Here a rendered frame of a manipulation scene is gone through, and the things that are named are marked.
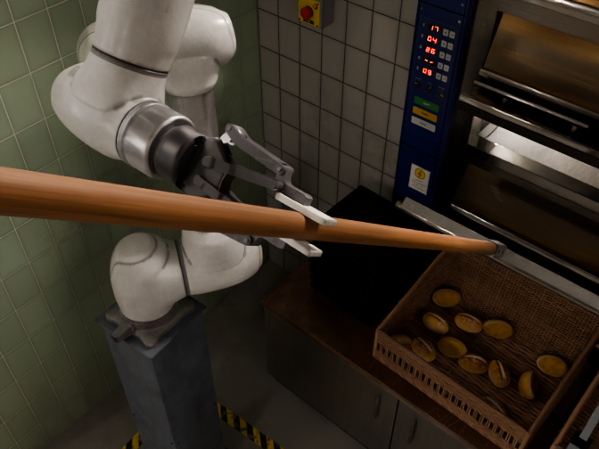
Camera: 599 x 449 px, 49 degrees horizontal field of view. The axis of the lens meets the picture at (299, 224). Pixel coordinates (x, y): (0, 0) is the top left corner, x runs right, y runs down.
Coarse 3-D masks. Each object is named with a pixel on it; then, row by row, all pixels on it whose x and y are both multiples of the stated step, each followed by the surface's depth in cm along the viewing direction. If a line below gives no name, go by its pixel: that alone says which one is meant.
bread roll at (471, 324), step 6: (456, 318) 231; (462, 318) 229; (468, 318) 228; (474, 318) 229; (456, 324) 232; (462, 324) 229; (468, 324) 228; (474, 324) 228; (480, 324) 228; (468, 330) 229; (474, 330) 228; (480, 330) 229
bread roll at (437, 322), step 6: (432, 312) 231; (426, 318) 230; (432, 318) 229; (438, 318) 228; (444, 318) 230; (426, 324) 230; (432, 324) 228; (438, 324) 228; (444, 324) 228; (432, 330) 229; (438, 330) 228; (444, 330) 228
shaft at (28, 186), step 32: (0, 192) 39; (32, 192) 41; (64, 192) 43; (96, 192) 46; (128, 192) 49; (160, 192) 52; (128, 224) 50; (160, 224) 52; (192, 224) 56; (224, 224) 59; (256, 224) 64; (288, 224) 69; (320, 224) 75; (352, 224) 83
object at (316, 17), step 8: (304, 0) 214; (312, 0) 212; (320, 0) 210; (328, 0) 212; (312, 8) 214; (320, 8) 212; (328, 8) 214; (312, 16) 215; (320, 16) 214; (328, 16) 216; (312, 24) 217; (320, 24) 216; (328, 24) 219
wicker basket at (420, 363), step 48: (432, 288) 236; (480, 288) 233; (528, 288) 220; (384, 336) 213; (432, 336) 230; (480, 336) 230; (576, 336) 215; (432, 384) 209; (480, 384) 216; (480, 432) 204; (528, 432) 188
